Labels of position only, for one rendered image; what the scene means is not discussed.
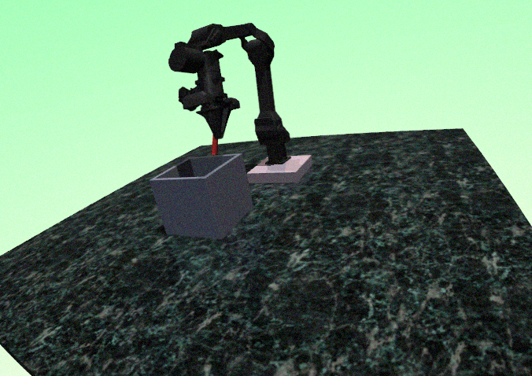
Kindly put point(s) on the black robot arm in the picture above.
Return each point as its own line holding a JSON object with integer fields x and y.
{"x": 190, "y": 58}

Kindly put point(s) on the red peg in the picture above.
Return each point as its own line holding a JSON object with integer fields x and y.
{"x": 214, "y": 146}

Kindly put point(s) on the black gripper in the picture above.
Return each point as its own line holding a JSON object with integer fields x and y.
{"x": 216, "y": 106}

